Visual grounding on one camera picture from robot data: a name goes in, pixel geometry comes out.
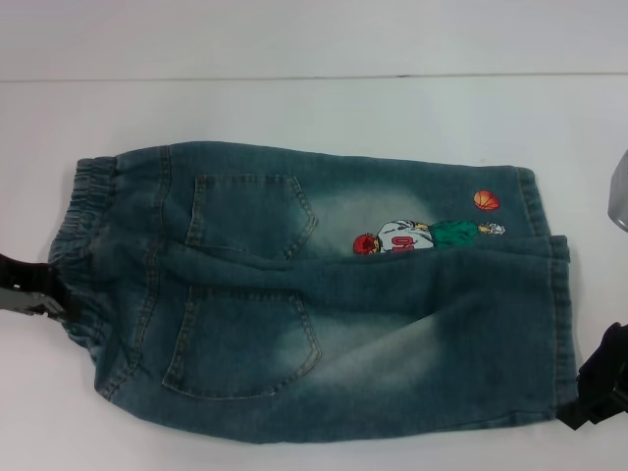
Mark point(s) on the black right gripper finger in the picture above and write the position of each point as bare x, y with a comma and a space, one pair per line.
575, 414

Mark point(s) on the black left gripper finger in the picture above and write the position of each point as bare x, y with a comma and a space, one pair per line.
71, 304

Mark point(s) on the blue denim shorts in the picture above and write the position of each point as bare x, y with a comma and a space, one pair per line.
304, 294

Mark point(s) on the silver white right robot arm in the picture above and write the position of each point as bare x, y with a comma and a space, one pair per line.
620, 186

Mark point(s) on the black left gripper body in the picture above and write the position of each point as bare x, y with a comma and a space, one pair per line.
27, 279

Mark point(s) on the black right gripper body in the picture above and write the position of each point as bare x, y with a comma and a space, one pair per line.
611, 373

